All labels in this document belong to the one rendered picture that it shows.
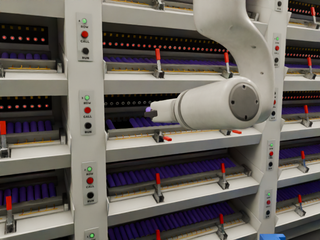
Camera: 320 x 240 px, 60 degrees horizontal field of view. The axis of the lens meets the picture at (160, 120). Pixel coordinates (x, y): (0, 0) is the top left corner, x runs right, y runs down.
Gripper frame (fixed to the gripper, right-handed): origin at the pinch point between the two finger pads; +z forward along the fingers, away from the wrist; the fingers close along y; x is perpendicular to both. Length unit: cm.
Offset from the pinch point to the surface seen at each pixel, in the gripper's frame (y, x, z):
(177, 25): -13.0, -27.3, 9.3
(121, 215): 7.1, 29.3, 17.7
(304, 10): -89, -45, 22
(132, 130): 1.4, 3.9, 18.0
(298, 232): -79, 58, 26
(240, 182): -41, 28, 20
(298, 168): -75, 27, 21
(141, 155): -0.1, 12.0, 15.8
